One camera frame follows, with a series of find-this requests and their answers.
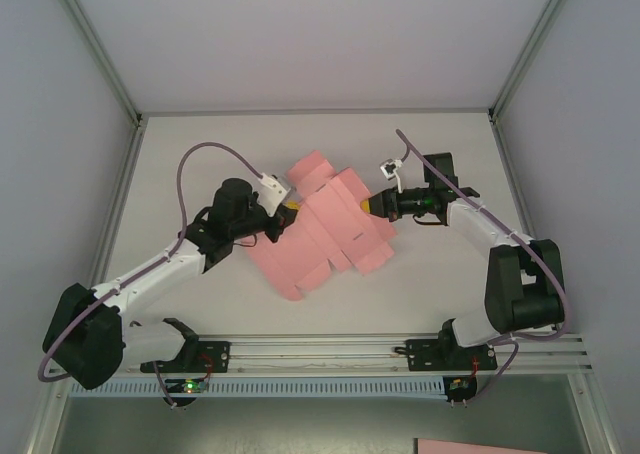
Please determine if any grey metal panel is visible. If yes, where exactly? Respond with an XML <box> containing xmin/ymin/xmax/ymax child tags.
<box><xmin>52</xmin><ymin>396</ymin><xmax>599</xmax><ymax>454</ymax></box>

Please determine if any pink paper sheet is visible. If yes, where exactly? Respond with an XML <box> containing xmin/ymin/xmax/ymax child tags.
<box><xmin>413</xmin><ymin>437</ymin><xmax>552</xmax><ymax>454</ymax></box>

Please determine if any aluminium frame post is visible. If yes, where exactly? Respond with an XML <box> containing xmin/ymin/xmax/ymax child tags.
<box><xmin>488</xmin><ymin>0</ymin><xmax>581</xmax><ymax>124</ymax></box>
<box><xmin>48</xmin><ymin>0</ymin><xmax>147</xmax><ymax>127</ymax></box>

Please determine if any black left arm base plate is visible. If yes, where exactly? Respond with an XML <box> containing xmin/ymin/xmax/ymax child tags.
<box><xmin>139</xmin><ymin>339</ymin><xmax>233</xmax><ymax>375</ymax></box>

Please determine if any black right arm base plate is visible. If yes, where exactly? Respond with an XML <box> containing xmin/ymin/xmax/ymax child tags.
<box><xmin>405</xmin><ymin>338</ymin><xmax>499</xmax><ymax>374</ymax></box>

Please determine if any pink cloth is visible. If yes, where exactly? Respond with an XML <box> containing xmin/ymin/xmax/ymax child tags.
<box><xmin>248</xmin><ymin>149</ymin><xmax>399</xmax><ymax>303</ymax></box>

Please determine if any circuit board with green light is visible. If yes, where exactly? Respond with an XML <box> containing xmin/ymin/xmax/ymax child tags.
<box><xmin>167</xmin><ymin>378</ymin><xmax>210</xmax><ymax>396</ymax></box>

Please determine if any white slotted cable duct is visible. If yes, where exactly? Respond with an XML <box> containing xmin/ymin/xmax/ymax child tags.
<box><xmin>68</xmin><ymin>375</ymin><xmax>447</xmax><ymax>400</ymax></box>

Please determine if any aluminium frame side rail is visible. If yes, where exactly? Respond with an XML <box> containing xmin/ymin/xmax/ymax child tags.
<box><xmin>27</xmin><ymin>122</ymin><xmax>147</xmax><ymax>454</ymax></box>
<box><xmin>491</xmin><ymin>119</ymin><xmax>624</xmax><ymax>454</ymax></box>

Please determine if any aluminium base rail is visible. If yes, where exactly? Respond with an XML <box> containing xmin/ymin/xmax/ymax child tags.
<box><xmin>122</xmin><ymin>331</ymin><xmax>594</xmax><ymax>375</ymax></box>

